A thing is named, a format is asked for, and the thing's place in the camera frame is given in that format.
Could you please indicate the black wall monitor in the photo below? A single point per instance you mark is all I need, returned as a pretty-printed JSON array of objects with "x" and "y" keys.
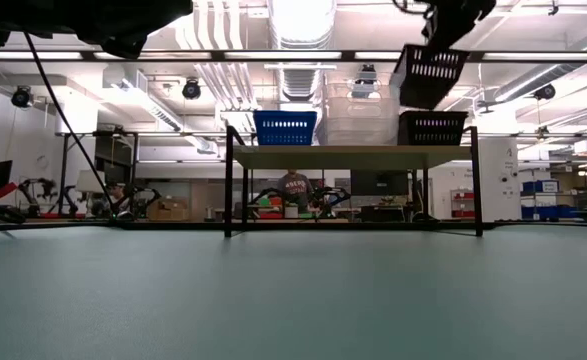
[{"x": 378, "y": 182}]

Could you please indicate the black background rig frame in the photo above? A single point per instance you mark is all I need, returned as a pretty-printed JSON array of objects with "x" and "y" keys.
[{"x": 65, "y": 170}]

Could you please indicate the rack with red bins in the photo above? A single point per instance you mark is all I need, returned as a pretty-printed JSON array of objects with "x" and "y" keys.
[{"x": 463, "y": 205}]

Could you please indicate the brown cardboard box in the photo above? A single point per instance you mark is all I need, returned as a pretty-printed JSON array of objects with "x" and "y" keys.
[{"x": 168, "y": 210}]

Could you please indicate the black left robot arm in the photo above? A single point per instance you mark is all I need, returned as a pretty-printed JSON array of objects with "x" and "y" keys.
[{"x": 13, "y": 20}]

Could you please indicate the white room pillar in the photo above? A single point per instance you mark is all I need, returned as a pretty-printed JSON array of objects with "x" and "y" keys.
[{"x": 498, "y": 170}]

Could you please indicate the teal table mat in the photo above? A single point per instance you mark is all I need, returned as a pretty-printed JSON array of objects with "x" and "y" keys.
[{"x": 293, "y": 300}]

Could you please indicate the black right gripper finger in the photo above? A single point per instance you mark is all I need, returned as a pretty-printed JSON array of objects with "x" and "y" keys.
[
  {"x": 432, "y": 34},
  {"x": 450, "y": 36}
]

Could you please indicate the wooden shelf black metal frame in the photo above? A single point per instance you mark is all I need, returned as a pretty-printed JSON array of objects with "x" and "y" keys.
[{"x": 348, "y": 156}]

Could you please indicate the blue storage bin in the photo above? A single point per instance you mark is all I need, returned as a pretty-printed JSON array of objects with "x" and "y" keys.
[{"x": 538, "y": 212}]

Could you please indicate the blue bin white label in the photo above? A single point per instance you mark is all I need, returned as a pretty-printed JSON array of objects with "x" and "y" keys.
[{"x": 540, "y": 187}]

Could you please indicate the blue slotted plastic basket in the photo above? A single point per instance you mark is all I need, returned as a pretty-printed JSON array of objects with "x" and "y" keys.
[{"x": 285, "y": 137}]

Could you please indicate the clear plastic bin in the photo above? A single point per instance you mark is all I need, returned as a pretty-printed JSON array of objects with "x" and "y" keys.
[
  {"x": 360, "y": 125},
  {"x": 360, "y": 90}
]

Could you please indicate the person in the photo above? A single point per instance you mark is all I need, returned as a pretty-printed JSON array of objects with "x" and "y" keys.
[{"x": 295, "y": 187}]

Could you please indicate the blue lid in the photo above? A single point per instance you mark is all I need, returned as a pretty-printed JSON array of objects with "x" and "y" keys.
[{"x": 285, "y": 114}]

